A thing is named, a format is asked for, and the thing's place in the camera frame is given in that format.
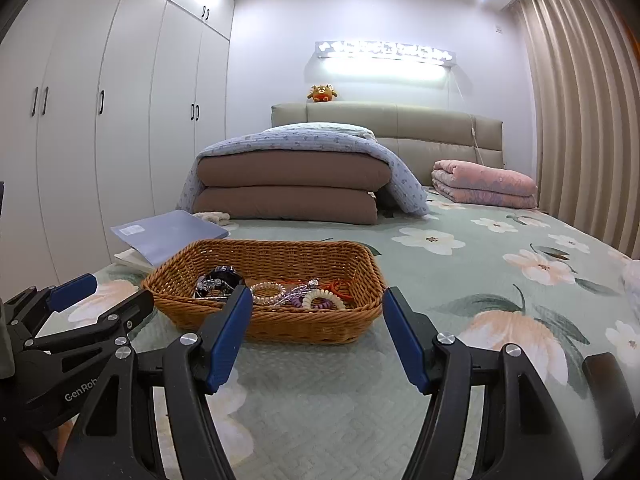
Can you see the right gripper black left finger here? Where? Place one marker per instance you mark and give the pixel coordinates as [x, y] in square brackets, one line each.
[115, 434]

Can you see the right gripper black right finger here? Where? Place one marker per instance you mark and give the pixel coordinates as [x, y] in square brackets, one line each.
[522, 434]

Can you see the black wrist watch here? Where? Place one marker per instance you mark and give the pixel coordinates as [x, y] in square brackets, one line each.
[218, 284]

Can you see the silver crystal hair clip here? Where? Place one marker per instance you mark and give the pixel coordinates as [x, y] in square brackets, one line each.
[298, 292]

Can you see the person's left hand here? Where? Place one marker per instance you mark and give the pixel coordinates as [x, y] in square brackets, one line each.
[45, 449]

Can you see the black phone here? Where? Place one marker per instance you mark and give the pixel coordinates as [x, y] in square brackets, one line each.
[612, 399]

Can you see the blue-grey book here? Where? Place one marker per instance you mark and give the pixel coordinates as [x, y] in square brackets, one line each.
[157, 239]

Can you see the white red plastic bag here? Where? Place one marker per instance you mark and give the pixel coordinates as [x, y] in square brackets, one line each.
[631, 282]

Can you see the brown wicker basket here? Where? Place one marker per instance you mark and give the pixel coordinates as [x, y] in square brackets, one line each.
[348, 300]

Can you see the cream fabric item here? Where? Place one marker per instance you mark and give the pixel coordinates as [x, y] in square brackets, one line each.
[216, 217]

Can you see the folded pink blanket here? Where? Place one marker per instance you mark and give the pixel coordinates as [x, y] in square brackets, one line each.
[471, 183]

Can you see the white wardrobe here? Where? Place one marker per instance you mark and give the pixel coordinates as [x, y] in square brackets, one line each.
[104, 105]

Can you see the beige upholstered headboard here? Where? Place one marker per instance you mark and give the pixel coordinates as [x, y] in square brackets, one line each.
[418, 135]

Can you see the folded brown quilt with blue cover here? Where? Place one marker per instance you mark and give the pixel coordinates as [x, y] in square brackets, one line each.
[308, 171]

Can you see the orange plush toy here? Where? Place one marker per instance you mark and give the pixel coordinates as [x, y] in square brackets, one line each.
[322, 93]

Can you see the beige curtain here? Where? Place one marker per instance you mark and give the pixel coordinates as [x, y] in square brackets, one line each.
[585, 70]

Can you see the wall light bar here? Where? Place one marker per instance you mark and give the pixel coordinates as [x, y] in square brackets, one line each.
[382, 60]

